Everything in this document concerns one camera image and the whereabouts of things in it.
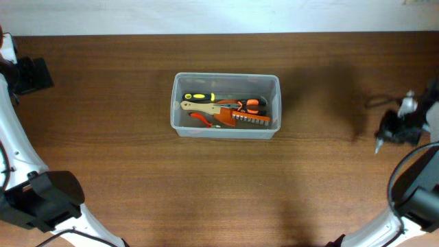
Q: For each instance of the metal file yellow-black handle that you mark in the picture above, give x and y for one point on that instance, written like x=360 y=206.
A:
x=216 y=97

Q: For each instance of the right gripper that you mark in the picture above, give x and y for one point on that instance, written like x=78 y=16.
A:
x=395 y=128

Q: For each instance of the orange socket rail with sockets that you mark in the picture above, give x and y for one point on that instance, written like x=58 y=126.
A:
x=254 y=119

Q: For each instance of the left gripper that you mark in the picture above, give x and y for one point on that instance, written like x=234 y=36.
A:
x=29 y=75

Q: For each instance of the orange scraper wooden handle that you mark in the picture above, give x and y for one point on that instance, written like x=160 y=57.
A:
x=223 y=115

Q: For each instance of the clear plastic container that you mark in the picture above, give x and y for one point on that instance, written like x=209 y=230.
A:
x=267 y=86

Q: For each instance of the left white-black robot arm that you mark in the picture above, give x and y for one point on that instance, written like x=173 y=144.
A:
x=33 y=196

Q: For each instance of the small red cutting pliers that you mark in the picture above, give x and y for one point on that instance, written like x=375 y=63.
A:
x=204 y=120

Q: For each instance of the needle-nose pliers orange-black handles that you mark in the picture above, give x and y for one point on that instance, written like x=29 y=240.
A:
x=250 y=106

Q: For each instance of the stubby yellow-black screwdriver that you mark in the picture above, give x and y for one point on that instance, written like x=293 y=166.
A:
x=378 y=145

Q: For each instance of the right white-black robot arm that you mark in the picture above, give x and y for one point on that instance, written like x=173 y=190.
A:
x=412 y=190

